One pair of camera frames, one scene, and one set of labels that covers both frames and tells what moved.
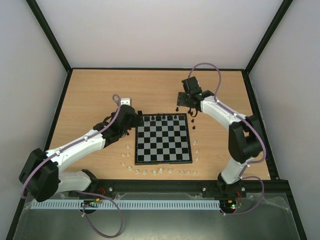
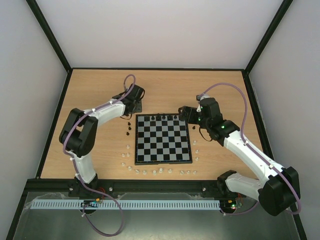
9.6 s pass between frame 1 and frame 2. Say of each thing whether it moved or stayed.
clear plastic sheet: stayed
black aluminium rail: stayed
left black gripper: moved
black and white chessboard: stayed
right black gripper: moved
